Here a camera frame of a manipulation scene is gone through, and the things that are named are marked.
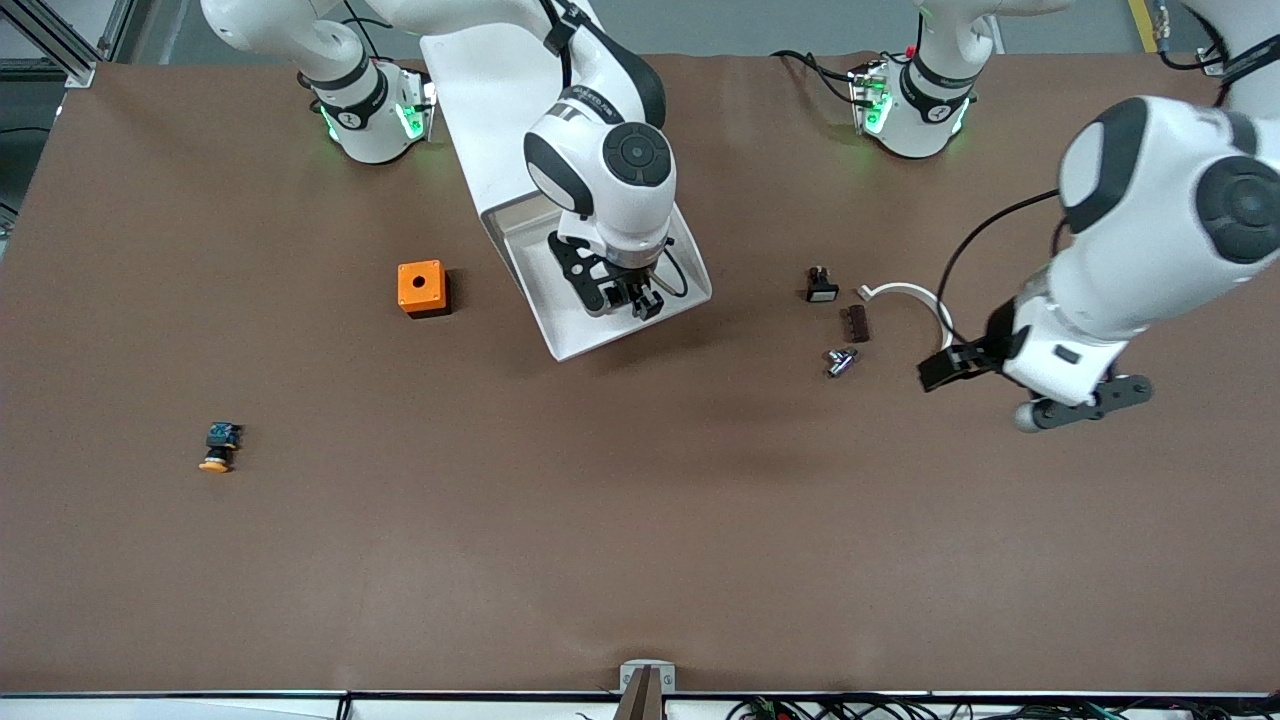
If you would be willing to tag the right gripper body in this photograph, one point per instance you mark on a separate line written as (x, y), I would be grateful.
(632, 281)

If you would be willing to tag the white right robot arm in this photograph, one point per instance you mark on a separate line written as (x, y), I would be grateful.
(600, 170)

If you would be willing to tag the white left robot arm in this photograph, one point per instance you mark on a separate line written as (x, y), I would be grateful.
(1150, 220)

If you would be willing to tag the black white-faced push button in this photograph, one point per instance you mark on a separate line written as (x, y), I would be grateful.
(822, 292)

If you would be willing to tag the orange button box with hole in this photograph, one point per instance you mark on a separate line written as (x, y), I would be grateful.
(408, 296)

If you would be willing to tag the white drawer cabinet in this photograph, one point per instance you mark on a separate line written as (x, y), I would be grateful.
(480, 110)

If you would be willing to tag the yellow mushroom push button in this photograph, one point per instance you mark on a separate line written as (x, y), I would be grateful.
(222, 440)

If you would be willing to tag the brown terminal block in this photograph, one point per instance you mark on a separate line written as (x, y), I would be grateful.
(855, 325)

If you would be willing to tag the brown table mat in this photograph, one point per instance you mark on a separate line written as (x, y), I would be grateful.
(640, 500)

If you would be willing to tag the white curved plastic bracket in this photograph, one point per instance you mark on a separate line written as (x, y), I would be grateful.
(910, 289)

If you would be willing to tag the silver metal switch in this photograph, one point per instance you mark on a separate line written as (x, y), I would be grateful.
(840, 363)

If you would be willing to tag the aluminium frame profile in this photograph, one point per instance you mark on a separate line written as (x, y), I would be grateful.
(1213, 68)
(75, 72)

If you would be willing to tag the grey metal mount bracket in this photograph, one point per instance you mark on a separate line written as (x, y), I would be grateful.
(632, 678)

